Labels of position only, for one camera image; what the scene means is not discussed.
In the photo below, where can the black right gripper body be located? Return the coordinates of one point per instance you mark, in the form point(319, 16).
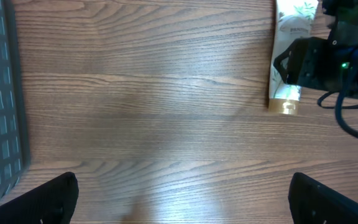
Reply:
point(324, 64)

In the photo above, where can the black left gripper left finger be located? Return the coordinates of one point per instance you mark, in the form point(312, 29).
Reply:
point(50, 203)

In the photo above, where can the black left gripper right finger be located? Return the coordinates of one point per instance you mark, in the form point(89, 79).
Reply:
point(312, 202)

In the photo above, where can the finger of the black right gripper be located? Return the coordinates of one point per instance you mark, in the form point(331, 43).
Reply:
point(286, 62)

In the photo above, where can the grey plastic shopping basket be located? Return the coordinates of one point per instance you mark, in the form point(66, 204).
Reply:
point(14, 142)

